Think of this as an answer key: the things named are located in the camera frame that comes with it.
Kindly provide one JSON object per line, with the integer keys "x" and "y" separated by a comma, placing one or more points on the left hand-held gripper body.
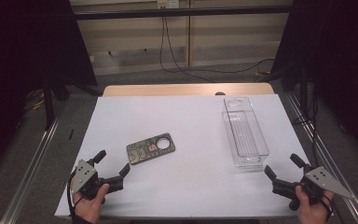
{"x": 85, "y": 175}

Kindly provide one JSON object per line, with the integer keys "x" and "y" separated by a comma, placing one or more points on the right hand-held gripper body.
{"x": 318, "y": 182}

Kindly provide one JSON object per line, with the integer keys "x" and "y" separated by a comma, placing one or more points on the clear plastic container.
{"x": 245, "y": 133}

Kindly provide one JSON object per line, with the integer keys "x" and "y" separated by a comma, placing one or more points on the person's right hand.
{"x": 312, "y": 211}

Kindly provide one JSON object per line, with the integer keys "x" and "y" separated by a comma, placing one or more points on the person's left hand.
{"x": 90, "y": 208}

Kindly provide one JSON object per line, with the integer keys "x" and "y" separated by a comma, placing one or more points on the small black floor piece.
{"x": 71, "y": 134}

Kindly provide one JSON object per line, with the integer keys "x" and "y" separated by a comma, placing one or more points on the white table board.
{"x": 183, "y": 186}

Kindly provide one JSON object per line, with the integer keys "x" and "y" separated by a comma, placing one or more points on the black metal stand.
{"x": 48, "y": 102}
{"x": 304, "y": 96}

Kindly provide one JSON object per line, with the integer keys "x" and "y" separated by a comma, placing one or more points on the wooden table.
{"x": 167, "y": 89}

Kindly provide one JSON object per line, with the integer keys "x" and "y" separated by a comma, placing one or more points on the dark curtain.
{"x": 338, "y": 62}
{"x": 28, "y": 62}

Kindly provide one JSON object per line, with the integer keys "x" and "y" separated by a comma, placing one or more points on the black horizontal bar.
{"x": 180, "y": 12}

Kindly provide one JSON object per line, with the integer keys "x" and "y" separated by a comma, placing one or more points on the metal floor rail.
{"x": 28, "y": 177}
{"x": 326, "y": 155}

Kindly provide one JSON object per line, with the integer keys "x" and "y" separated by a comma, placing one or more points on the white wall socket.
{"x": 167, "y": 3}

